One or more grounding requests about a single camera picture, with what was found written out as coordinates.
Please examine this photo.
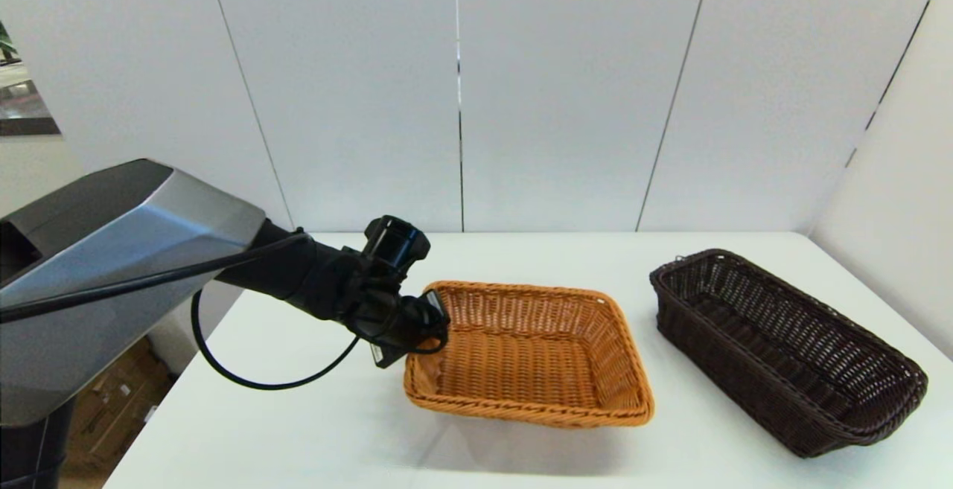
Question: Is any orange wicker basket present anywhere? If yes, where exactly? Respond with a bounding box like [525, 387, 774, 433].
[403, 281, 656, 429]

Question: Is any dark brown wicker basket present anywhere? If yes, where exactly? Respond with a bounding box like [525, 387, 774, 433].
[649, 249, 929, 459]

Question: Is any grey background counter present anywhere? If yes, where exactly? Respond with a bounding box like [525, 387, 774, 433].
[0, 65, 62, 137]

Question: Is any green potted plant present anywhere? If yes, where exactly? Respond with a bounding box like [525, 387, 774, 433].
[0, 19, 21, 65]

